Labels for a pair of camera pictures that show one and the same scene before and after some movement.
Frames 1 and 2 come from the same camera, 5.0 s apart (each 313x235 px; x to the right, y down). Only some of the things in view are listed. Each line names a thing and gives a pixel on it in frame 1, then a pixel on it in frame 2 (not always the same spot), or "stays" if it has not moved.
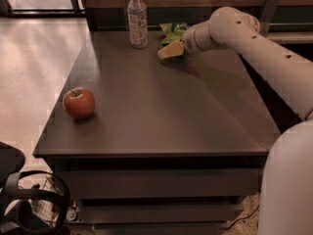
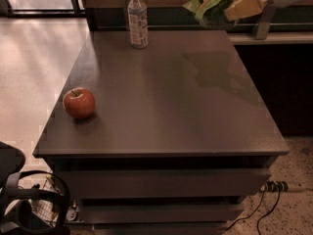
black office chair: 17,215 stays
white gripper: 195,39 → 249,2
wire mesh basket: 46,209 stays
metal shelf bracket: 269,8 stays
